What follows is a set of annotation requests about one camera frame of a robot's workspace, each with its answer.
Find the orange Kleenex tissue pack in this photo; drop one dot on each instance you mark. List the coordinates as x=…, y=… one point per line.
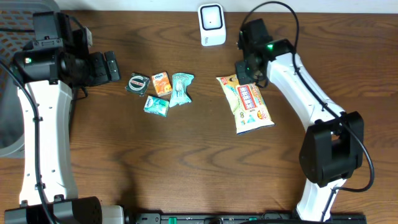
x=161, y=84

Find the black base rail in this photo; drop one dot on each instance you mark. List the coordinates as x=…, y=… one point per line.
x=157, y=218

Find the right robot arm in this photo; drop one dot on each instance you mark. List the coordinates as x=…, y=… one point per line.
x=331, y=149

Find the white blue snack bag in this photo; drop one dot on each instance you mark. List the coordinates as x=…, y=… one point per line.
x=246, y=104

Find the white barcode scanner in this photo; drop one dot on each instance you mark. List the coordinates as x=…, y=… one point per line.
x=212, y=24

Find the dark grey plastic basket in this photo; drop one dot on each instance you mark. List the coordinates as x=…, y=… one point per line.
x=16, y=32

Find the green Kleenex tissue pack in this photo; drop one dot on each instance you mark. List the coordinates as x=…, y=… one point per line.
x=156, y=106

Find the teal wet wipes pack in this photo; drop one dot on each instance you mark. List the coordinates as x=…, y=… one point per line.
x=179, y=95

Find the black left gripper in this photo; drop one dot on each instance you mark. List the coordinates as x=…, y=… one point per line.
x=102, y=74

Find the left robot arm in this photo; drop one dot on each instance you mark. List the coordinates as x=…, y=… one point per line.
x=46, y=72

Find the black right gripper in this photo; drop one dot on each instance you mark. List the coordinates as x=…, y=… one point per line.
x=242, y=78

